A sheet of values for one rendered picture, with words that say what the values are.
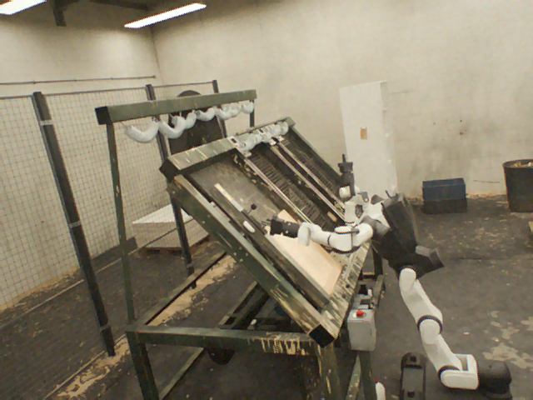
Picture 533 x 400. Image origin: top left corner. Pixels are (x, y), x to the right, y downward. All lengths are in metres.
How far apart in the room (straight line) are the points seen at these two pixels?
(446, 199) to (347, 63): 2.86
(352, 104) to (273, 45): 2.47
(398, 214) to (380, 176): 3.96
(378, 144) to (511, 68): 2.39
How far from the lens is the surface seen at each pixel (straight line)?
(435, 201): 6.81
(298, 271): 2.52
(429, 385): 3.12
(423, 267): 2.65
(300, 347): 2.48
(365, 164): 6.45
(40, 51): 7.62
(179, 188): 2.37
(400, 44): 7.66
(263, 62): 8.33
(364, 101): 6.33
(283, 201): 2.93
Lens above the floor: 2.09
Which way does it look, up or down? 13 degrees down
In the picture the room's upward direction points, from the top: 10 degrees counter-clockwise
